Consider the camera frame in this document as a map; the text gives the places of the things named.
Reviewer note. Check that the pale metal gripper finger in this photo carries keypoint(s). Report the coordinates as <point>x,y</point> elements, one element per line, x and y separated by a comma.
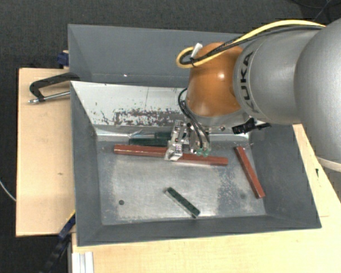
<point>170,152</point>
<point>178,152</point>

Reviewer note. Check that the dark green flat block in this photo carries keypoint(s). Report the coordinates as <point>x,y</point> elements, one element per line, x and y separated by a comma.
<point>147,142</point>
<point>183,202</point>

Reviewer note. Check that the red-brown flat block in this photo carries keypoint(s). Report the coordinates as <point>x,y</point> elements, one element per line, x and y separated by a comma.
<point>207,160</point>
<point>249,172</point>
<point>139,150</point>

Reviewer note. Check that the grey metal bin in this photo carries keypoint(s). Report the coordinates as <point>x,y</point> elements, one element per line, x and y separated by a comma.
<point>159,181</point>

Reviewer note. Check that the pale brown flat board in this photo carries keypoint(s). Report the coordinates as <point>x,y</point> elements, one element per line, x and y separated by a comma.
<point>42,158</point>

